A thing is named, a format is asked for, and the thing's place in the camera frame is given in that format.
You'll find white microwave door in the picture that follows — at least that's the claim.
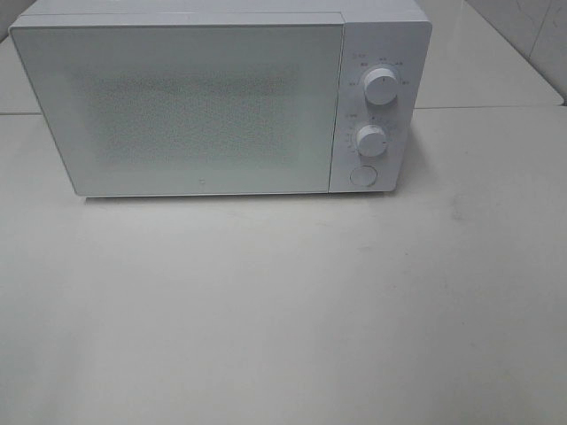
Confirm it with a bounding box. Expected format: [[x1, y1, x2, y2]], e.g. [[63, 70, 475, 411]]
[[12, 25, 342, 197]]

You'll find white microwave oven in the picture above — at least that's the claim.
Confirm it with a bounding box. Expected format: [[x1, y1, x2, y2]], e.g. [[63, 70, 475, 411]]
[[9, 1, 432, 196]]

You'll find white dial knob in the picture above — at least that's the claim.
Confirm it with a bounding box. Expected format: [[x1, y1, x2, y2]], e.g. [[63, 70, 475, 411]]
[[361, 64, 400, 106], [354, 125, 389, 158]]

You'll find round white door button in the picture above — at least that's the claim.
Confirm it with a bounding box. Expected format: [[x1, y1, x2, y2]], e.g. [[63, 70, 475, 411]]
[[350, 166, 377, 188]]

